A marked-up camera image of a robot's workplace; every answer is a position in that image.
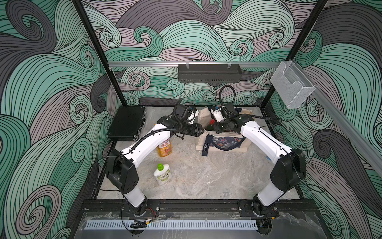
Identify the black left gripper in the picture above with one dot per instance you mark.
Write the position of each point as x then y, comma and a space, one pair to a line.
195, 130

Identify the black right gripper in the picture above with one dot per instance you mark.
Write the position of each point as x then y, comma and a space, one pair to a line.
217, 129

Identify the dark green bottle red cap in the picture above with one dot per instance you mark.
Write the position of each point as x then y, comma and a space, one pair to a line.
210, 127

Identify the cream canvas shopping bag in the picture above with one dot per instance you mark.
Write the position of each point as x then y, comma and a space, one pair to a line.
211, 141

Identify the large orange soap bottle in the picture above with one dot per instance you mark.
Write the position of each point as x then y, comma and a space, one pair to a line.
164, 148

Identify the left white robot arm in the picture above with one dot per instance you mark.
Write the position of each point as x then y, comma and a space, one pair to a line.
121, 167

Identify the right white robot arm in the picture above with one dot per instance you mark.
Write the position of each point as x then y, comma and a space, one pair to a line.
289, 164

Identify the white bottle green cap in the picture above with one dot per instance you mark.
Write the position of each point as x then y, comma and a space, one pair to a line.
163, 173

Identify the black hard carrying case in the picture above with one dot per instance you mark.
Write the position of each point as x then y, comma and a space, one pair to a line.
127, 123

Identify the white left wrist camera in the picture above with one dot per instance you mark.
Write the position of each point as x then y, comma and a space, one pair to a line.
192, 115

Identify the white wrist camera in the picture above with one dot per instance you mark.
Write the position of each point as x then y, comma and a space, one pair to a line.
192, 115
217, 114

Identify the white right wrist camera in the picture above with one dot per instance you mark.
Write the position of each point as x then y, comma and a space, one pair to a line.
217, 114

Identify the clear plastic wall bin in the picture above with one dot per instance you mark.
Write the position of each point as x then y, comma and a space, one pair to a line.
292, 84

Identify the white slotted cable duct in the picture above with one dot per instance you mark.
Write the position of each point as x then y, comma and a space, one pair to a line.
174, 225

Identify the aluminium wall rail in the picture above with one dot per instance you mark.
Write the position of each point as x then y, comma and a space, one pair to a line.
114, 64

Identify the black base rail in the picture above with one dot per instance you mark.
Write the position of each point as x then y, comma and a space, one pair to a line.
162, 208

